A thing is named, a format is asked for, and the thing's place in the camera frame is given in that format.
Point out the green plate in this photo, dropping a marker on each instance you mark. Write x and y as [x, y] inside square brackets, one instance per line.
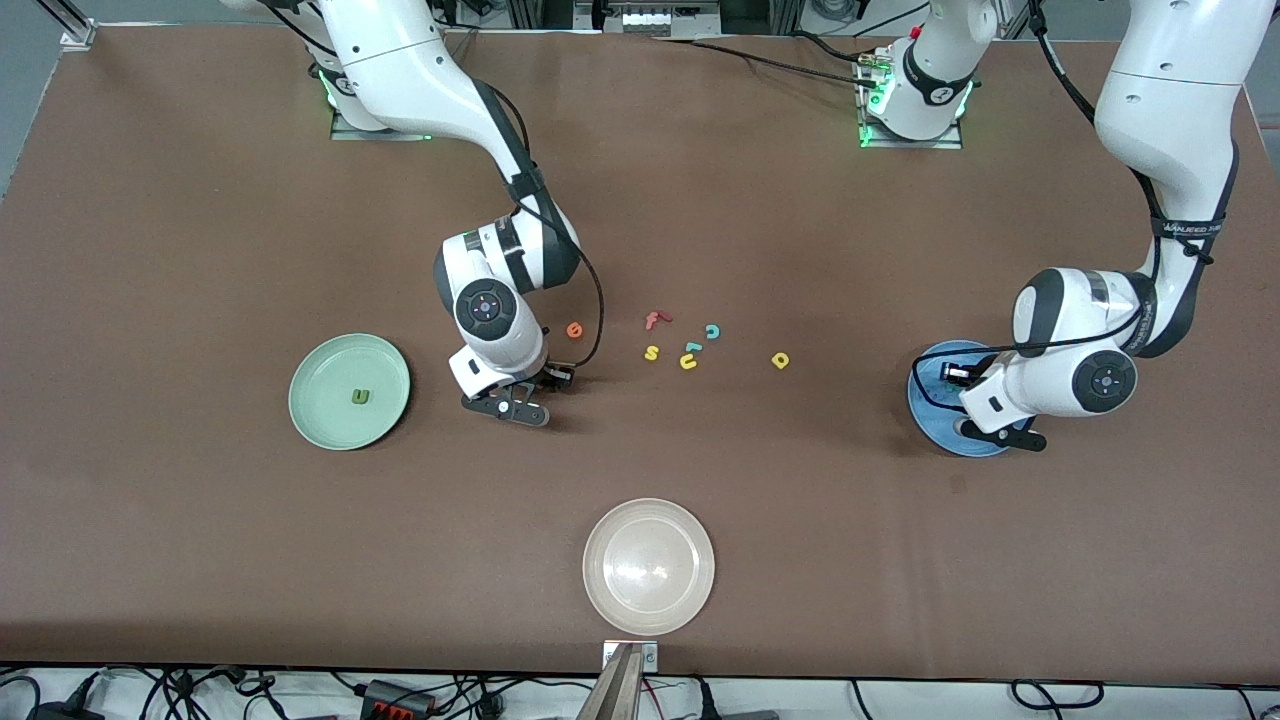
[340, 420]

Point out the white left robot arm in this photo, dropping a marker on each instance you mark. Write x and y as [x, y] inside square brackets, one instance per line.
[1170, 100]

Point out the aluminium corner bracket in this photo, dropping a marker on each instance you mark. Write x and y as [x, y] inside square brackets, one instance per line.
[78, 35]

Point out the beige plate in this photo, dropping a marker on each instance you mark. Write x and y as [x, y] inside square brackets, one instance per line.
[648, 567]

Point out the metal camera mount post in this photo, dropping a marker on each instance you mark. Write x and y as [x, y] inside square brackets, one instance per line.
[615, 695]

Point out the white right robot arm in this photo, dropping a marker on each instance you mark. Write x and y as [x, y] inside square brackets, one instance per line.
[420, 70]

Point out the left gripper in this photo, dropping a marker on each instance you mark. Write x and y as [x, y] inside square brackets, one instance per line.
[967, 377]

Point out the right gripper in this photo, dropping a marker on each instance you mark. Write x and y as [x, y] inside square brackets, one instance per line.
[541, 377]

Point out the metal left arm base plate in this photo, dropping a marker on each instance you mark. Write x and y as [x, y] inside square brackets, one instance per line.
[950, 144]

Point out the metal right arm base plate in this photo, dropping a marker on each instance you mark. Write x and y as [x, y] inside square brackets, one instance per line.
[400, 136]

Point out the blue plate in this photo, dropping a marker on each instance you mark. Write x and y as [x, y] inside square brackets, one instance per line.
[930, 410]

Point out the black orange power strip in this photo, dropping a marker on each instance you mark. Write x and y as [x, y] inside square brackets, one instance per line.
[395, 700]

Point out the red letter f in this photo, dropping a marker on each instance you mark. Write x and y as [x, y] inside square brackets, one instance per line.
[652, 321]

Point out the brown table mat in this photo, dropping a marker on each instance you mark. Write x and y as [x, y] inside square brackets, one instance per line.
[760, 220]

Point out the grey device box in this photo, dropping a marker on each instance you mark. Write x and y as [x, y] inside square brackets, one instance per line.
[650, 20]

